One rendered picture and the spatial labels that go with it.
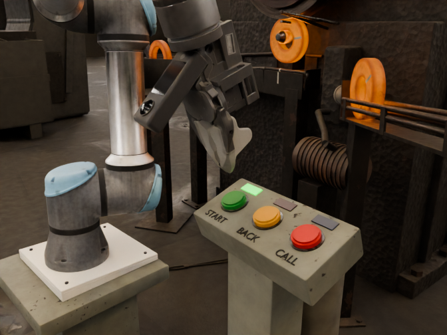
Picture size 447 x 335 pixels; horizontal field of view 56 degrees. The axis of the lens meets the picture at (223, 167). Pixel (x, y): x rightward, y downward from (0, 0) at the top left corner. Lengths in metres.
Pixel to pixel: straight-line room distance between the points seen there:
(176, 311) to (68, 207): 0.57
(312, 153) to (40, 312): 0.82
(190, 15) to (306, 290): 0.36
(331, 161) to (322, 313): 0.53
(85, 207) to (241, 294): 0.48
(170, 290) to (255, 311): 0.88
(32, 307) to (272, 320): 0.56
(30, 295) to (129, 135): 0.41
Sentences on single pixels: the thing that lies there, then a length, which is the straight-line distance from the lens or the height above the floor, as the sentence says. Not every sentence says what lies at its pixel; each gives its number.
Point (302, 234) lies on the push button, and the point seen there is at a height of 0.61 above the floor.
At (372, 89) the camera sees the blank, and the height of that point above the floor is 0.72.
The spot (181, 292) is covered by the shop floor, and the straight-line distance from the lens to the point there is 1.50.
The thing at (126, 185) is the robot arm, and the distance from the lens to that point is 1.00.
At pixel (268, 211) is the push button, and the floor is 0.61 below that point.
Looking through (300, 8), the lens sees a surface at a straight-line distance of 1.48.
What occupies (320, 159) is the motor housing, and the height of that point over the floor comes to 0.49.
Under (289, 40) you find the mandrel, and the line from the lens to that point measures 1.54.
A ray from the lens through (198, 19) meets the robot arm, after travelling 0.53.
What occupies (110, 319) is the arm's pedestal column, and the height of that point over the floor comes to 0.18.
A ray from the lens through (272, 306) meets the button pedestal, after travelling 0.62.
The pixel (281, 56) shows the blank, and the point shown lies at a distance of 1.57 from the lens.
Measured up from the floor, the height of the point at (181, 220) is 0.01.
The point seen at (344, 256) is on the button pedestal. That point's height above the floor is 0.59.
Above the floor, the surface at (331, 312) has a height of 0.38.
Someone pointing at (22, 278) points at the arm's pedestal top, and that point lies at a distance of 1.13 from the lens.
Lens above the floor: 0.87
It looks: 19 degrees down
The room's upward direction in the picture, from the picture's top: straight up
